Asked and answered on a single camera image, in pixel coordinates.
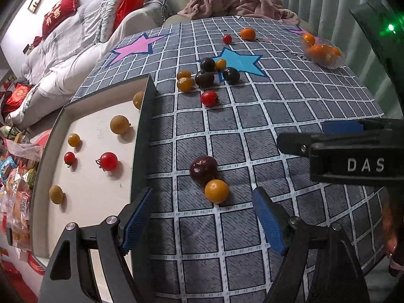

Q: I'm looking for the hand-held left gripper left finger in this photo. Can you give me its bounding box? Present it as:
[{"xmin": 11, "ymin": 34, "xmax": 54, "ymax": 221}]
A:
[{"xmin": 38, "ymin": 187, "xmax": 155, "ymax": 303}]

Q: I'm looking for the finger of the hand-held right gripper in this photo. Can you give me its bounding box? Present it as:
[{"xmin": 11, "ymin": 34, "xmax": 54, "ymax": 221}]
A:
[
  {"xmin": 322, "ymin": 118, "xmax": 404, "ymax": 135},
  {"xmin": 277, "ymin": 132, "xmax": 322, "ymax": 158}
]

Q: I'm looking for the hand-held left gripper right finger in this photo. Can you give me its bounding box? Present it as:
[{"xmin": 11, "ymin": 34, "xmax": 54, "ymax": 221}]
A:
[{"xmin": 252, "ymin": 186, "xmax": 371, "ymax": 303}]

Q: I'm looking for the white shallow box tray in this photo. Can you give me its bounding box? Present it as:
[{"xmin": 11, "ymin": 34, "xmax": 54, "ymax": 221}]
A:
[{"xmin": 30, "ymin": 74, "xmax": 157, "ymax": 259}]

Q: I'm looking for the person's right hand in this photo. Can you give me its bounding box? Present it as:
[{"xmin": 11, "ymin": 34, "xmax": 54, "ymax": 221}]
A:
[{"xmin": 382, "ymin": 192, "xmax": 399, "ymax": 259}]

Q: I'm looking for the grey checked star tablecloth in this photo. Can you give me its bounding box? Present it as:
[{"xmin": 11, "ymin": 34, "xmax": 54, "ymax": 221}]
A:
[{"xmin": 71, "ymin": 16, "xmax": 392, "ymax": 303}]

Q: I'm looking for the clear plastic container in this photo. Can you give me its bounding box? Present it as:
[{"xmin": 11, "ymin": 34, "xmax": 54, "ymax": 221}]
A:
[{"xmin": 299, "ymin": 32, "xmax": 345, "ymax": 69}]

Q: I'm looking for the pale green curtain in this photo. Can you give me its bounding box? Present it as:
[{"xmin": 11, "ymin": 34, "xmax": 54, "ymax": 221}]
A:
[{"xmin": 257, "ymin": 0, "xmax": 404, "ymax": 117}]

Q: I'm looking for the pile of snack packets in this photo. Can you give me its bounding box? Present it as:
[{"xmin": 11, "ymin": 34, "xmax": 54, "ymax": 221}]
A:
[{"xmin": 0, "ymin": 133, "xmax": 45, "ymax": 253}]

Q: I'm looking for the red round mat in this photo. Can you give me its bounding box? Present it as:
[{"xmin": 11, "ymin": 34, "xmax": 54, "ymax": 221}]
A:
[{"xmin": 33, "ymin": 128, "xmax": 53, "ymax": 146}]

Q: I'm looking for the pink blanket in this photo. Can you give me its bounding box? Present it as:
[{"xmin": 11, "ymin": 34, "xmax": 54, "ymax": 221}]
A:
[{"xmin": 178, "ymin": 0, "xmax": 299, "ymax": 24}]

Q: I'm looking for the red patterned cushion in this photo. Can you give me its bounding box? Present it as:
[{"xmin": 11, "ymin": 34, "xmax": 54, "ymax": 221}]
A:
[{"xmin": 6, "ymin": 84, "xmax": 32, "ymax": 106}]

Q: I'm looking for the white covered sofa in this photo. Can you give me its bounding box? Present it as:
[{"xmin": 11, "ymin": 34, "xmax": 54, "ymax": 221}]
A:
[{"xmin": 6, "ymin": 0, "xmax": 177, "ymax": 130}]

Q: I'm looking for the grey striped quilt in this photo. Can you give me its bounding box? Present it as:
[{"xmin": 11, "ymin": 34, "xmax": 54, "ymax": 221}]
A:
[{"xmin": 76, "ymin": 0, "xmax": 171, "ymax": 43}]

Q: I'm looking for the plain red pillow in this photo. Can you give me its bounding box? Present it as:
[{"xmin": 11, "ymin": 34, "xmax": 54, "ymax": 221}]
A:
[{"xmin": 114, "ymin": 0, "xmax": 144, "ymax": 29}]

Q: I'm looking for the large red printed pillow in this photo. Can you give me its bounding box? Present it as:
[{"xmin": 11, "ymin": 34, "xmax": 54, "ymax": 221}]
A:
[{"xmin": 42, "ymin": 0, "xmax": 79, "ymax": 37}]

